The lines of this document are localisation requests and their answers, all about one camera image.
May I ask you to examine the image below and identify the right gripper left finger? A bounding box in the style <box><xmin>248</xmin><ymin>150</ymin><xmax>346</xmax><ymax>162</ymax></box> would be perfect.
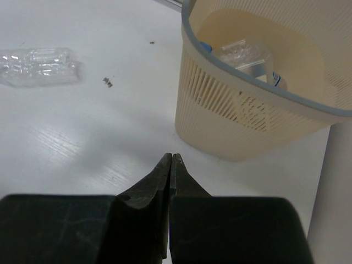
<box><xmin>1</xmin><ymin>153</ymin><xmax>172</xmax><ymax>263</ymax></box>

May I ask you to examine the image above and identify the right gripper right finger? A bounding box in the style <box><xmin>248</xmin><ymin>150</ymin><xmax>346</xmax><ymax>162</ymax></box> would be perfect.
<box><xmin>169</xmin><ymin>154</ymin><xmax>314</xmax><ymax>263</ymax></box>

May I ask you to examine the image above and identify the beige plastic bin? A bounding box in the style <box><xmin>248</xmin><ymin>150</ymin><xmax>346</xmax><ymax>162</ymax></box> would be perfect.
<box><xmin>175</xmin><ymin>1</ymin><xmax>351</xmax><ymax>162</ymax></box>

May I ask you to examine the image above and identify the blue label clear bottle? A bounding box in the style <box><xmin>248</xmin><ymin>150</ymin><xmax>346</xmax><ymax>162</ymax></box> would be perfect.
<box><xmin>200</xmin><ymin>38</ymin><xmax>288</xmax><ymax>90</ymax></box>

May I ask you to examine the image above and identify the long clear bottle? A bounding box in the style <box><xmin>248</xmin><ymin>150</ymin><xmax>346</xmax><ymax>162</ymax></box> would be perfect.
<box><xmin>1</xmin><ymin>47</ymin><xmax>81</xmax><ymax>87</ymax></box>

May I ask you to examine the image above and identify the aluminium frame rail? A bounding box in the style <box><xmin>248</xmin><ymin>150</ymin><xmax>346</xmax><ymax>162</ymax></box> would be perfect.
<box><xmin>157</xmin><ymin>0</ymin><xmax>183</xmax><ymax>7</ymax></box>

